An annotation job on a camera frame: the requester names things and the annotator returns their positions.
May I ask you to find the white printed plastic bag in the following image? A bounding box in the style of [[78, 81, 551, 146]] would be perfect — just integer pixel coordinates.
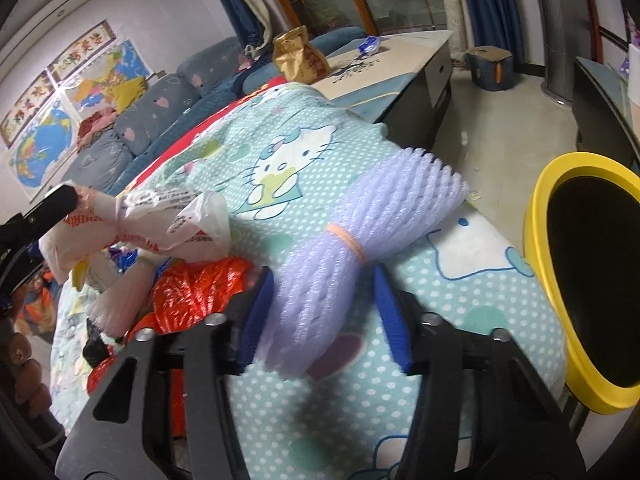
[[38, 185, 231, 282]]

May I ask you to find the purple foam fruit net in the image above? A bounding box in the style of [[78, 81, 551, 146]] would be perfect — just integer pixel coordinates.
[[258, 148, 468, 378]]

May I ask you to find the yellow rimmed trash bin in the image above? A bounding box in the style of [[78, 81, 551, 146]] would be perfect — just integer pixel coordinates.
[[523, 152, 639, 414]]

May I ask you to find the white foam net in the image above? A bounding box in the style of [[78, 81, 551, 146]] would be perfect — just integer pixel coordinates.
[[86, 255, 162, 339]]

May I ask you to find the world map poster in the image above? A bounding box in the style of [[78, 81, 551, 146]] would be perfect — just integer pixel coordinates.
[[9, 99, 79, 203]]

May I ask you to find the blue sofa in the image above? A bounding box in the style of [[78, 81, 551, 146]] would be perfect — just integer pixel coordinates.
[[60, 25, 369, 196]]

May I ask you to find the red plastic bag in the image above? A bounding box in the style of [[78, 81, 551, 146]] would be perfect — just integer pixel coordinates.
[[82, 256, 253, 439]]

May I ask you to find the China map poster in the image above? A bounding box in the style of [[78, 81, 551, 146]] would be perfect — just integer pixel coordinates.
[[63, 39, 152, 119]]

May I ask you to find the yellow cushion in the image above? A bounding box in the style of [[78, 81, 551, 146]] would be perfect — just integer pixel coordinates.
[[112, 76, 146, 114]]

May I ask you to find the Hello Kitty bed sheet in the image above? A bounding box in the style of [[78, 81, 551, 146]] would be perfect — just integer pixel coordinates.
[[40, 84, 582, 479]]

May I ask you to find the blue curtain left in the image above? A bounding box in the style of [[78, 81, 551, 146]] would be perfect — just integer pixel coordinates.
[[220, 0, 265, 48]]

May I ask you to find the blue curtain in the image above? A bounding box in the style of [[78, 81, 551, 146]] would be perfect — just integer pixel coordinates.
[[466, 0, 525, 63], [220, 0, 265, 48]]

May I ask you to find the coffee table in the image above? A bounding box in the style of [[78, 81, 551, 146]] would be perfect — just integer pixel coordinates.
[[314, 29, 452, 150]]

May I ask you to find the brown paper bag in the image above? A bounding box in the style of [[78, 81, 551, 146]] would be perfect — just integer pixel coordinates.
[[272, 25, 331, 84]]

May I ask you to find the blue storage stool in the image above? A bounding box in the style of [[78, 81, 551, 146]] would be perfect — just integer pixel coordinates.
[[465, 46, 515, 91]]

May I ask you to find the blue snack wrapper on table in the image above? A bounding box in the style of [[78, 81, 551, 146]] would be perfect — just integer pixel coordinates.
[[358, 36, 381, 58]]

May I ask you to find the blue curtain right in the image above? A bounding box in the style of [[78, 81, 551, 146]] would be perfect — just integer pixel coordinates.
[[466, 0, 525, 63]]

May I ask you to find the silver tower air conditioner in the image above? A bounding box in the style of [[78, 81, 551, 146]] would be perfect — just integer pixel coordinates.
[[538, 0, 593, 107]]

